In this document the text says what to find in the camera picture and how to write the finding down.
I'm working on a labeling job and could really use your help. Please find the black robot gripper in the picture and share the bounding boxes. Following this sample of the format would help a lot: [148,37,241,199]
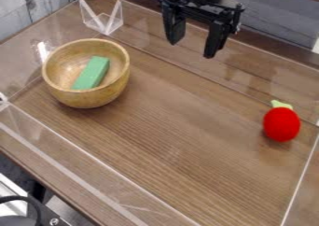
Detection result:
[160,0,244,59]

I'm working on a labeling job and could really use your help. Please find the green rectangular block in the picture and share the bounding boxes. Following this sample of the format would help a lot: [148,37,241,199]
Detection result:
[70,56,109,90]

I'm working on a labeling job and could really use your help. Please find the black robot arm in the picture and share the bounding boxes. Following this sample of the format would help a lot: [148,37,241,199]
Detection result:
[159,0,245,59]

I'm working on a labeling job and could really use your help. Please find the wooden bowl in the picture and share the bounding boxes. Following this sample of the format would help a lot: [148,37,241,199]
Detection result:
[42,38,129,108]

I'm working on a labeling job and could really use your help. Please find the clear acrylic corner bracket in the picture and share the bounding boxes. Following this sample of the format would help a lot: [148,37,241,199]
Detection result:
[78,0,123,35]

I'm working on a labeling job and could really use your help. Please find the clear acrylic tray wall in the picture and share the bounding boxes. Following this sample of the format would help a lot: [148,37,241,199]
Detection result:
[0,0,319,226]

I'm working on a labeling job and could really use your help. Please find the black metal bracket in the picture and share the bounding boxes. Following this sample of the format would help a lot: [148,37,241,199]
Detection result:
[26,194,70,226]

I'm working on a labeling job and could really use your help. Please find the black cable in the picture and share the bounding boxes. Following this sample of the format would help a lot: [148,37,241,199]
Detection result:
[0,195,45,226]

